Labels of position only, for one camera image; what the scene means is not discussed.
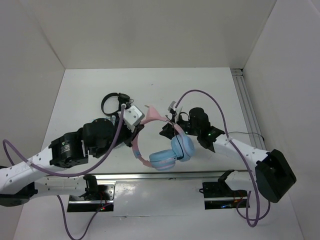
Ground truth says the aluminium side rail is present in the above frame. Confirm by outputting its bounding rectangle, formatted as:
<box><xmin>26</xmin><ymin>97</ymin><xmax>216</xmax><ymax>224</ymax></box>
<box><xmin>230</xmin><ymin>68</ymin><xmax>266</xmax><ymax>150</ymax></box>

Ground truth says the black pink headphone cable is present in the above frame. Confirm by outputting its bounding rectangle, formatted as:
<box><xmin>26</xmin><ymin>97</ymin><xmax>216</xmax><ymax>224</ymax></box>
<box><xmin>164</xmin><ymin>113</ymin><xmax>191</xmax><ymax>161</ymax></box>

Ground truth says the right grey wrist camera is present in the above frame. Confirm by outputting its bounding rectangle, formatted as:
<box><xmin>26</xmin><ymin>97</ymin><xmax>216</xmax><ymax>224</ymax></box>
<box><xmin>168</xmin><ymin>101</ymin><xmax>182</xmax><ymax>116</ymax></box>

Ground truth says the black over-ear headphones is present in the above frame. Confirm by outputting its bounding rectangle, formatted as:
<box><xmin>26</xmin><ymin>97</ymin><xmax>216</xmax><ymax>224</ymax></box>
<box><xmin>100</xmin><ymin>92</ymin><xmax>134</xmax><ymax>117</ymax></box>

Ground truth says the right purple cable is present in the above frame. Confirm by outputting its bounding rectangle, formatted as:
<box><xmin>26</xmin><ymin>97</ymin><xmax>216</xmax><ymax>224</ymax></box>
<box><xmin>174</xmin><ymin>89</ymin><xmax>271</xmax><ymax>228</ymax></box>

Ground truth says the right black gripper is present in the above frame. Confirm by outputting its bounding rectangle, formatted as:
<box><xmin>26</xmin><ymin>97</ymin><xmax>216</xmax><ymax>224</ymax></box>
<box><xmin>159</xmin><ymin>113</ymin><xmax>200</xmax><ymax>141</ymax></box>

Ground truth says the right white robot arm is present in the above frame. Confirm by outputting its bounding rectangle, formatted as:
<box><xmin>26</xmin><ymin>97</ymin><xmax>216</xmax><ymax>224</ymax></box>
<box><xmin>160</xmin><ymin>107</ymin><xmax>297</xmax><ymax>203</ymax></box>

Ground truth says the aluminium table edge rail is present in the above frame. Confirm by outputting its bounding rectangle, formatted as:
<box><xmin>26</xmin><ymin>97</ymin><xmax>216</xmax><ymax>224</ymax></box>
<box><xmin>37</xmin><ymin>170</ymin><xmax>235</xmax><ymax>188</ymax></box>

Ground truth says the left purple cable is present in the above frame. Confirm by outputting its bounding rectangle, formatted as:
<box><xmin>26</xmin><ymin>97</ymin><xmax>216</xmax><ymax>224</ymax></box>
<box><xmin>2</xmin><ymin>104</ymin><xmax>126</xmax><ymax>240</ymax></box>

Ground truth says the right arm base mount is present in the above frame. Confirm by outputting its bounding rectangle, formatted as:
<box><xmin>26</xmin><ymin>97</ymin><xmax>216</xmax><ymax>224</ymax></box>
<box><xmin>198</xmin><ymin>170</ymin><xmax>248</xmax><ymax>210</ymax></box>

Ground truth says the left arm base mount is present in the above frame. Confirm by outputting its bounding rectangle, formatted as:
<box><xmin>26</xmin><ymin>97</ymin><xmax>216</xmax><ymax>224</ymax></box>
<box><xmin>67</xmin><ymin>175</ymin><xmax>116</xmax><ymax>213</ymax></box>

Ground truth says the thin black wire right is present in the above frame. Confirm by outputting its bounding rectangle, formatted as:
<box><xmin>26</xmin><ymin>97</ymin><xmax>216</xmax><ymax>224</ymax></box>
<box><xmin>228</xmin><ymin>131</ymin><xmax>265</xmax><ymax>141</ymax></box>

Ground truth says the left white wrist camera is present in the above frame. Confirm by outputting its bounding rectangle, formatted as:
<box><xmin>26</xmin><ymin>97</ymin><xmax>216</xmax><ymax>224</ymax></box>
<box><xmin>123</xmin><ymin>105</ymin><xmax>145</xmax><ymax>133</ymax></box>

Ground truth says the purple cable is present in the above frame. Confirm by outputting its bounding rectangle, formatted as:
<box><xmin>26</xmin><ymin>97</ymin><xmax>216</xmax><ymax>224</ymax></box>
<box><xmin>2</xmin><ymin>104</ymin><xmax>126</xmax><ymax>240</ymax></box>
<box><xmin>174</xmin><ymin>89</ymin><xmax>271</xmax><ymax>228</ymax></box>

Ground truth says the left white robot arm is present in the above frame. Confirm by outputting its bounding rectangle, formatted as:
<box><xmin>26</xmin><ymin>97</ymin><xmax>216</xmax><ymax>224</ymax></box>
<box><xmin>0</xmin><ymin>107</ymin><xmax>145</xmax><ymax>207</ymax></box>

